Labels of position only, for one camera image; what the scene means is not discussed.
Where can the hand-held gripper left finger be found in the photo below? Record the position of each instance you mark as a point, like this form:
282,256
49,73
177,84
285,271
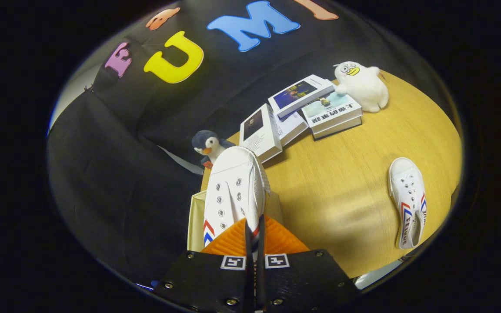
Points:
207,282

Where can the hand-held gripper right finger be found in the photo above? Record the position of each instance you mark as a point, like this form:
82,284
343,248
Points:
302,282

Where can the beige fabric storage box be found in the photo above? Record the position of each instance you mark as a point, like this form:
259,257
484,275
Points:
195,221

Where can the white striped canvas shoe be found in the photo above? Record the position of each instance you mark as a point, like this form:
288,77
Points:
233,187
405,187

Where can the blue and white object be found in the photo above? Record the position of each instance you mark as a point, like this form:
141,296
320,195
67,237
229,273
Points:
148,285

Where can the grey penguin plush toy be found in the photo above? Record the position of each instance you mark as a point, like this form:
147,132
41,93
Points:
210,145

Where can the black backdrop cloth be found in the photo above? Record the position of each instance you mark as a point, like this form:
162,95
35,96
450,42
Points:
115,174

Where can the white book with dark photo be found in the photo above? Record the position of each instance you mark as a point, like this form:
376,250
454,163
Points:
261,134

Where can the plain white book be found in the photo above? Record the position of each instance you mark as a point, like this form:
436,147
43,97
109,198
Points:
292,128

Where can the dark-edged book under teal book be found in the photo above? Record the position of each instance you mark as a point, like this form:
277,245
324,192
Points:
337,129

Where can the book with teal cover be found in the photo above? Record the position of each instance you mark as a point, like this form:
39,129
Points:
331,111

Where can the book with blue picture cover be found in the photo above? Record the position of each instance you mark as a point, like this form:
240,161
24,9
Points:
298,93

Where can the white duck plush toy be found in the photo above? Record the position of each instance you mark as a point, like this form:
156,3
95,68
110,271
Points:
363,87

